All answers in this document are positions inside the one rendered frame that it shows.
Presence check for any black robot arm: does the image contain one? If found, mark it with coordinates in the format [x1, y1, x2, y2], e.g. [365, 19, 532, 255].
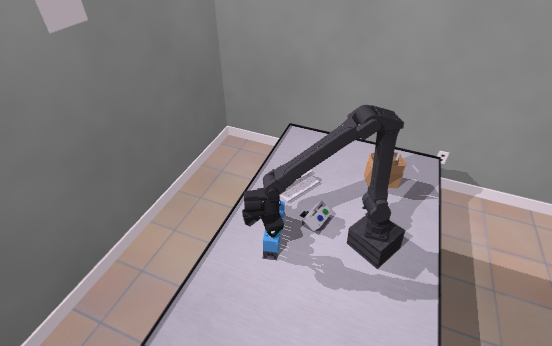
[242, 105, 404, 242]

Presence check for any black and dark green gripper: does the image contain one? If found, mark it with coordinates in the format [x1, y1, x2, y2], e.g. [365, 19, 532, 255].
[260, 208, 284, 238]

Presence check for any blue tube rack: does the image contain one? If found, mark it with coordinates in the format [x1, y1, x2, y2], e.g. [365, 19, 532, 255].
[263, 201, 285, 253]

